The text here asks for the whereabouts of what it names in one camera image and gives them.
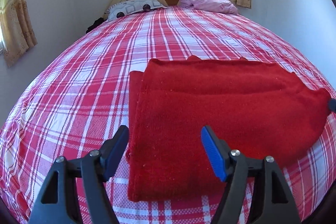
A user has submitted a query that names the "dark cloth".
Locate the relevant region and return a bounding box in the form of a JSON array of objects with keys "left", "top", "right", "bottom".
[{"left": 86, "top": 17, "right": 106, "bottom": 33}]

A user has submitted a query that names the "pink pillow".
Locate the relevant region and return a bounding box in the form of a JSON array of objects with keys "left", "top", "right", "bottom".
[{"left": 179, "top": 0, "right": 240, "bottom": 15}]

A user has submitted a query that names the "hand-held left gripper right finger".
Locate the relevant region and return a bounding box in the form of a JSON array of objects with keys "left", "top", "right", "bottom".
[{"left": 201, "top": 125, "right": 302, "bottom": 224}]

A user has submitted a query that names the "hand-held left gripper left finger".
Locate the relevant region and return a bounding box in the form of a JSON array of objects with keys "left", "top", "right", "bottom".
[{"left": 28, "top": 125, "right": 130, "bottom": 224}]

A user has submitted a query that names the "grey patterned pillow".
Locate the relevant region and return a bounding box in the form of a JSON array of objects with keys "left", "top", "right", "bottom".
[{"left": 104, "top": 0, "right": 168, "bottom": 21}]

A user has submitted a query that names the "red embroidered sweater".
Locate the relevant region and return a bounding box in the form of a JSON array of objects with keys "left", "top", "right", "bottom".
[{"left": 127, "top": 55, "right": 332, "bottom": 202}]

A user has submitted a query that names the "red plaid bedsheet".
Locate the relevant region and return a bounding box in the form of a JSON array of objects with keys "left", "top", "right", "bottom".
[{"left": 0, "top": 5, "right": 336, "bottom": 224}]

